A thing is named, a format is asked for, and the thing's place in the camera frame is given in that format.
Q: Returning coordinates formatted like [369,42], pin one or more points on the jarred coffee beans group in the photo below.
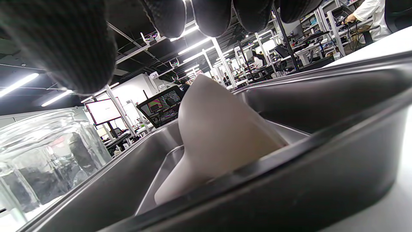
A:
[45,183]

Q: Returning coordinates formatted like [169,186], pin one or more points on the black mesh chair back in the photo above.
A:
[159,108]

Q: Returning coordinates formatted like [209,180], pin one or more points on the large monitor screen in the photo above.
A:
[103,111]

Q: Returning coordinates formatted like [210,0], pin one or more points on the clear glass jar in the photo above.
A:
[38,141]

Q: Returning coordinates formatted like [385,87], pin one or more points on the black office chair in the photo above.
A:
[399,13]

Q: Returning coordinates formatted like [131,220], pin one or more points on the person's right hand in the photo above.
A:
[64,42]

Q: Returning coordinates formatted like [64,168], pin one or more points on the dark metal baking tray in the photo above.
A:
[289,193]

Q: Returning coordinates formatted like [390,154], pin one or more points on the beige plastic funnel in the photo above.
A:
[219,135]

